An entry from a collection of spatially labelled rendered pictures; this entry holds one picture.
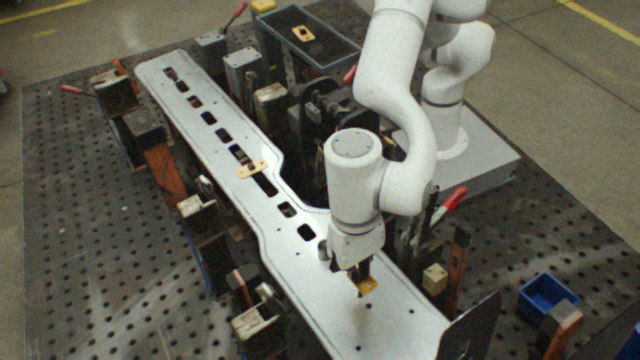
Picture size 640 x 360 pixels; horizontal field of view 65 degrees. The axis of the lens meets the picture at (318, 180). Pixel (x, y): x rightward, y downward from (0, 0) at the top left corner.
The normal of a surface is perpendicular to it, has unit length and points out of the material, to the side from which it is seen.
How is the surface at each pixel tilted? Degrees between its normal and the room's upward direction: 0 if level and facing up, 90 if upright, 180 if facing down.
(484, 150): 2
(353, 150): 2
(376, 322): 0
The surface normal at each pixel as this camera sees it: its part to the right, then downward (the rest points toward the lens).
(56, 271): -0.08, -0.70
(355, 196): -0.26, 0.68
